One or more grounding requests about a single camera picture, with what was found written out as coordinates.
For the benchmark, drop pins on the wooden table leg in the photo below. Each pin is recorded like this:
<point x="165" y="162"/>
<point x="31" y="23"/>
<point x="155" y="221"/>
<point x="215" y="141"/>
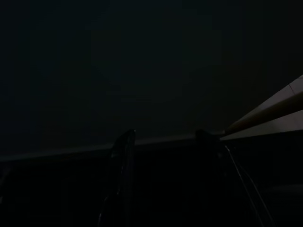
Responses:
<point x="272" y="113"/>

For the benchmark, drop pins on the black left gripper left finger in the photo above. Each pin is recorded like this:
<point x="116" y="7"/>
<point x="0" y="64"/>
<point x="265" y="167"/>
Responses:
<point x="122" y="165"/>

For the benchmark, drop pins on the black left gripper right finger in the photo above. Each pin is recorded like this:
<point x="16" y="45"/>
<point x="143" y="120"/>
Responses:
<point x="225" y="170"/>

